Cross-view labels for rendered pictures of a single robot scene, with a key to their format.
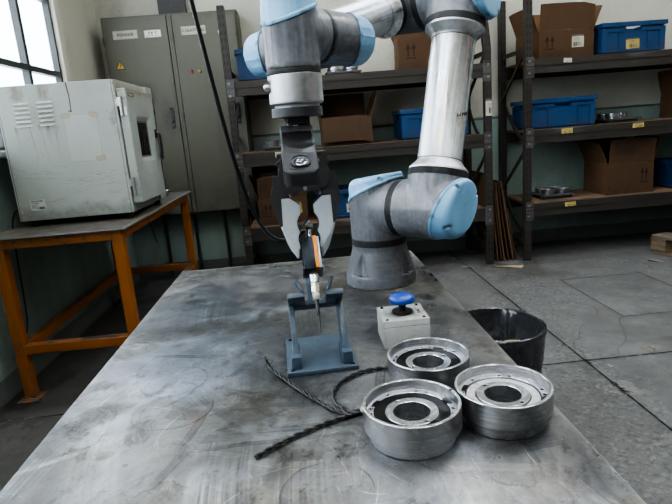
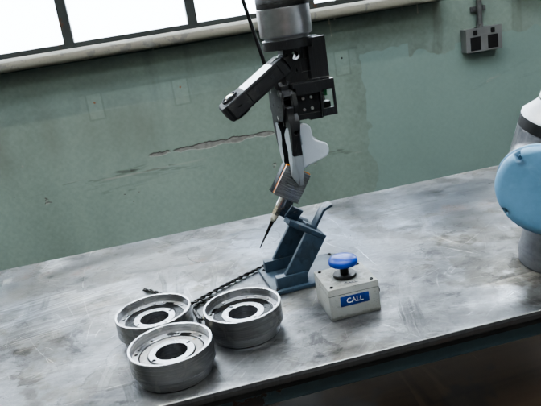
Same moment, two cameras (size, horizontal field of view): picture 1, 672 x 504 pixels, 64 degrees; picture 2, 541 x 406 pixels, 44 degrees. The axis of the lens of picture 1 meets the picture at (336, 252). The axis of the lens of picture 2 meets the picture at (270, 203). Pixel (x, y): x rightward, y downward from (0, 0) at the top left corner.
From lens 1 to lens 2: 1.10 m
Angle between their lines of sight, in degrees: 80
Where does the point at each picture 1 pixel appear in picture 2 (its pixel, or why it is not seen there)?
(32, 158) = not seen: outside the picture
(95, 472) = (146, 254)
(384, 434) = (125, 312)
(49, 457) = (165, 239)
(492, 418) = (134, 350)
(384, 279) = (525, 252)
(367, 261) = not seen: hidden behind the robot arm
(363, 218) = not seen: hidden behind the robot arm
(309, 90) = (264, 28)
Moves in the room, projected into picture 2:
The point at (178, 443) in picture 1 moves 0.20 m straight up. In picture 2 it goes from (170, 265) to (146, 155)
